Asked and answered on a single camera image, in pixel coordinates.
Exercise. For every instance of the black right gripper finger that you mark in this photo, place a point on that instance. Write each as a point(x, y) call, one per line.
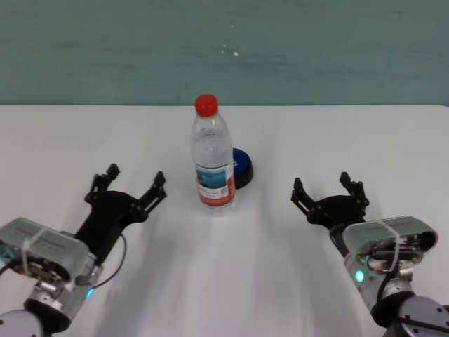
point(358, 191)
point(304, 203)

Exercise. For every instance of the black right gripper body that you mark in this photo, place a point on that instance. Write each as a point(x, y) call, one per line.
point(338, 210)

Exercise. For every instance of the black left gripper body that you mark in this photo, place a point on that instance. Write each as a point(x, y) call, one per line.
point(110, 217)

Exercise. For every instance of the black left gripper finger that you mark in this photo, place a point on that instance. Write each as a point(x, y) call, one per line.
point(100, 184)
point(154, 193)

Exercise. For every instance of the blue push button black base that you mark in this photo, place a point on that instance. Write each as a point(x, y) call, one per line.
point(243, 168)

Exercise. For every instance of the clear water bottle red cap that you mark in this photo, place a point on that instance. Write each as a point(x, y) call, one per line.
point(210, 158)

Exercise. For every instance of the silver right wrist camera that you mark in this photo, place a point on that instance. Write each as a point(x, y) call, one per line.
point(403, 224)

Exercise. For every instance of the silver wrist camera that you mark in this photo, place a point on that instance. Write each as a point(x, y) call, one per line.
point(52, 242)
point(403, 224)

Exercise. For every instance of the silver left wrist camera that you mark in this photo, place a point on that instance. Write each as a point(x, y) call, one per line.
point(52, 242)

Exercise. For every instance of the white right camera zip tie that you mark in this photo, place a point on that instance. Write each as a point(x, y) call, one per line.
point(397, 245)

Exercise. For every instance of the white camera zip tie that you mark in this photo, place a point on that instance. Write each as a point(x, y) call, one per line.
point(26, 252)
point(397, 245)

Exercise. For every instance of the white left camera zip tie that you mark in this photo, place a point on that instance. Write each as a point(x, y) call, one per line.
point(26, 252)

